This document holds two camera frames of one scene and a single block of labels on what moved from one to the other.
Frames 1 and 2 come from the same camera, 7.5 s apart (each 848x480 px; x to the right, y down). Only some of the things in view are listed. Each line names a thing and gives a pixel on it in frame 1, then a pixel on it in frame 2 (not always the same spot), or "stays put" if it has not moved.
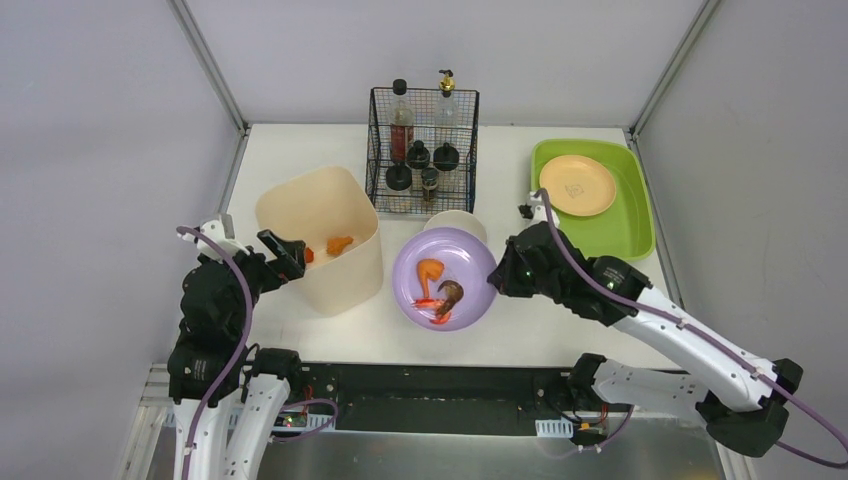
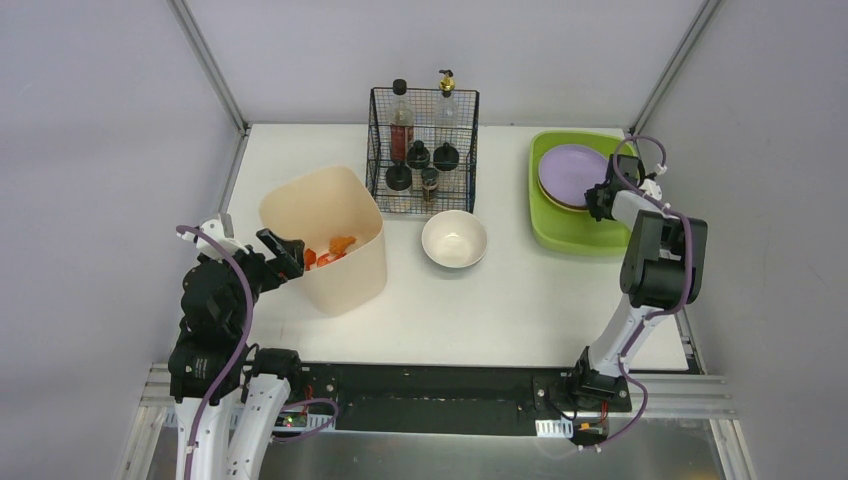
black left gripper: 279,258 stays put
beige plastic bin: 314,207 stays put
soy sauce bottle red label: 401,120 stays put
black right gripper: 502,275 → 602,199
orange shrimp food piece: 429,269 → 328,258
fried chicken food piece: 334,245 stays put
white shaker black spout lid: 398,177 stays put
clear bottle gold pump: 446,114 stays put
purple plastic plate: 467,261 → 567,172
